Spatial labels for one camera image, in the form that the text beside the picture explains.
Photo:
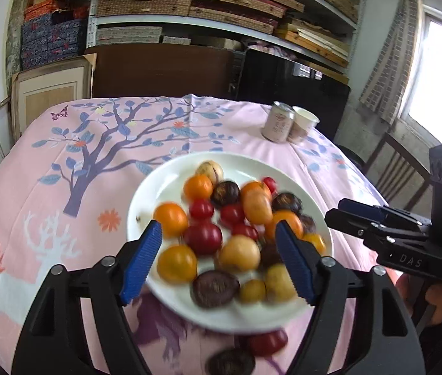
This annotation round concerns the dark wooden slatted chair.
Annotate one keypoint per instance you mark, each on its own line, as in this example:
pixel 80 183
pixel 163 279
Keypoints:
pixel 408 155

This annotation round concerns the red cherry tomato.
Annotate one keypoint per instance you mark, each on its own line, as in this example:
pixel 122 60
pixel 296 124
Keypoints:
pixel 201 208
pixel 245 231
pixel 231 214
pixel 269 183

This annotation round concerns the brown wooden board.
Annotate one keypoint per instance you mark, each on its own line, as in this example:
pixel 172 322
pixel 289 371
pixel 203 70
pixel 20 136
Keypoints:
pixel 158 70

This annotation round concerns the dark red tomato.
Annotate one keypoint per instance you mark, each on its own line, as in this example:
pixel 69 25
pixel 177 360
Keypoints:
pixel 267 342
pixel 203 237

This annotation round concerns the stack of tan woven boxes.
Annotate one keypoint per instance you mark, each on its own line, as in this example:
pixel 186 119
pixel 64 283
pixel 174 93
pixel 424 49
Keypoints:
pixel 142 6

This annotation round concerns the drink can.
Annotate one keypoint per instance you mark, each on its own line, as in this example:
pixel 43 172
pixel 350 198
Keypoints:
pixel 277 123

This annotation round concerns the brick patterned curtain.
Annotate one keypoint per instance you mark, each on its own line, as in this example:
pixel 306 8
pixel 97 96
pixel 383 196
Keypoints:
pixel 393 54

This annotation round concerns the orange cherry tomato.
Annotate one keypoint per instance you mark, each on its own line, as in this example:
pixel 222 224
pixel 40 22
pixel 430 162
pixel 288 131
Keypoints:
pixel 177 263
pixel 170 218
pixel 198 186
pixel 316 241

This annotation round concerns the dark red patterned box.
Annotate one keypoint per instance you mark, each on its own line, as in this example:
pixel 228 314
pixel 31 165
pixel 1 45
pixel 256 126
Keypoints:
pixel 74 7

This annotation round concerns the black glossy panel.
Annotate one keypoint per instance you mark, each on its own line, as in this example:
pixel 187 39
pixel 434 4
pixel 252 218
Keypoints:
pixel 267 78

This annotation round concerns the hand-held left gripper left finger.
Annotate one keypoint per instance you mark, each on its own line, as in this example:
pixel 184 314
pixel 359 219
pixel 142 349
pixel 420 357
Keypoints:
pixel 138 265

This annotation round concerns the small yellow longan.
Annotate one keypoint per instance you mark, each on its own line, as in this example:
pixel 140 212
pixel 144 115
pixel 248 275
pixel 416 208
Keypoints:
pixel 252 291

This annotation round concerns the stack of blue patterned boxes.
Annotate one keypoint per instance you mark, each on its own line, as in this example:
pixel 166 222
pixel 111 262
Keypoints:
pixel 48 39

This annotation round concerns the white plate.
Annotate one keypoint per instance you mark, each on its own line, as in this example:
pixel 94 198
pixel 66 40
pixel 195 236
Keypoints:
pixel 158 187

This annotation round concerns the stack of yellow flat boxes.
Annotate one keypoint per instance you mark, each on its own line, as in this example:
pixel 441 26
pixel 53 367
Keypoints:
pixel 314 39

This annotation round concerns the orange mandarin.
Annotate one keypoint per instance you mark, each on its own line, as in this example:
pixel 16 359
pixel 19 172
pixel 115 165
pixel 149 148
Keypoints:
pixel 252 186
pixel 289 216

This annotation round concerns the marble slab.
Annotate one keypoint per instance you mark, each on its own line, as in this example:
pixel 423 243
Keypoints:
pixel 13 19

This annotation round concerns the paper cup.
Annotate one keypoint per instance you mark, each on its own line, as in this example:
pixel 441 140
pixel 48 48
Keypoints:
pixel 305 123

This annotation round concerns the pink fabric bundle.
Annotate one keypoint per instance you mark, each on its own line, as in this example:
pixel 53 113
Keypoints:
pixel 269 49

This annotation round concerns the beige framed door panel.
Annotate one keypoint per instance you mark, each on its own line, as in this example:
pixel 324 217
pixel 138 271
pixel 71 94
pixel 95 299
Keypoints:
pixel 48 90

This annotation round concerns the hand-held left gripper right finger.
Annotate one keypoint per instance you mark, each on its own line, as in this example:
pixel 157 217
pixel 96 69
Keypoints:
pixel 297 265

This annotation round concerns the grey patterned flat box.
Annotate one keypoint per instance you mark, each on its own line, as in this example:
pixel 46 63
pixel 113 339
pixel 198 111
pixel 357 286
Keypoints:
pixel 129 35

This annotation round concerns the orange patterned box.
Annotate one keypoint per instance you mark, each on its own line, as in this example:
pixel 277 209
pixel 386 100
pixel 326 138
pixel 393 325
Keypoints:
pixel 43 9

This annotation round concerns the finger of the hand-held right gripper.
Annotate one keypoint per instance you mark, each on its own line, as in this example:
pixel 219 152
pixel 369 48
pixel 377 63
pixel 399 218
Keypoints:
pixel 361 208
pixel 350 222

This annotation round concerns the pink printed tablecloth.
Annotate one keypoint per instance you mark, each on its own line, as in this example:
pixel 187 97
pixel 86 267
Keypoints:
pixel 48 203

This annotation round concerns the bright window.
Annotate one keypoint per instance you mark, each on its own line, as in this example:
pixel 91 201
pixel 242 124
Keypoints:
pixel 439 78

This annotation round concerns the white metal shelving rack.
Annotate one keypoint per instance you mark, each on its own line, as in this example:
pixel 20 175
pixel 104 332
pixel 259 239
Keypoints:
pixel 138 19

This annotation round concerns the striped pepino melon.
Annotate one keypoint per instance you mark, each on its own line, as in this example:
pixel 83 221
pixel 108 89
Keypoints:
pixel 209 170

